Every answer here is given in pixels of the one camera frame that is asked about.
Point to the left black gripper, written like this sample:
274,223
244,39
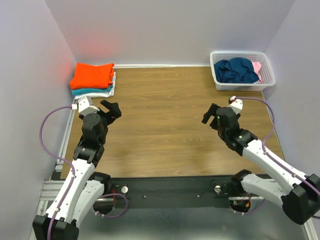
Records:
114,112

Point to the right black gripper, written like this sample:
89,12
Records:
212,111

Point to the dark blue t shirt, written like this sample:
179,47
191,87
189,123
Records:
236,71

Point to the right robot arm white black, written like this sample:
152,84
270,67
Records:
297,193

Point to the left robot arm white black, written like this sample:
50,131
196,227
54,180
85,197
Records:
83,185

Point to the folded white t shirt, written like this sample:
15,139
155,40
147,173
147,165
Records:
103,94

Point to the folded teal t shirt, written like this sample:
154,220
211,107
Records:
81,91

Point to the folded orange t shirt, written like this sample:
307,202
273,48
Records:
92,76

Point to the white plastic basket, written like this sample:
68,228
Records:
266,71

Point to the pink t shirt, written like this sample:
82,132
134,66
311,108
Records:
257,67

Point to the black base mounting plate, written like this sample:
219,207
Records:
170,192

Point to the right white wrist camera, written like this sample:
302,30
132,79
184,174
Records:
235,104

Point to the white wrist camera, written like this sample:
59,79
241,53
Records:
235,104
84,106

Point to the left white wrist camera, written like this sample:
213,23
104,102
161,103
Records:
84,106

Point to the aluminium rail frame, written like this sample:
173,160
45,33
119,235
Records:
51,187

